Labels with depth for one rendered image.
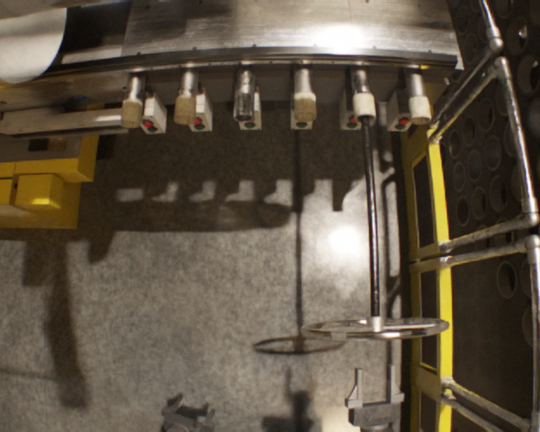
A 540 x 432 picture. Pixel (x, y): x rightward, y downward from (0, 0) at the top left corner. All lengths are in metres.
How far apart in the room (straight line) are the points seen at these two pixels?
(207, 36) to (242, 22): 0.12
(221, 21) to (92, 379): 1.77
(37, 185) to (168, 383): 1.10
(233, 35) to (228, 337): 1.33
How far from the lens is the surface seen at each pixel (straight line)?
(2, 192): 1.75
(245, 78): 1.14
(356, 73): 1.17
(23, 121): 1.67
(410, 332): 0.86
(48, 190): 1.59
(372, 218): 1.03
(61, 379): 2.26
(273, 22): 1.20
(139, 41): 1.25
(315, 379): 1.91
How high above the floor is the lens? 1.86
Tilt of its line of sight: 78 degrees down
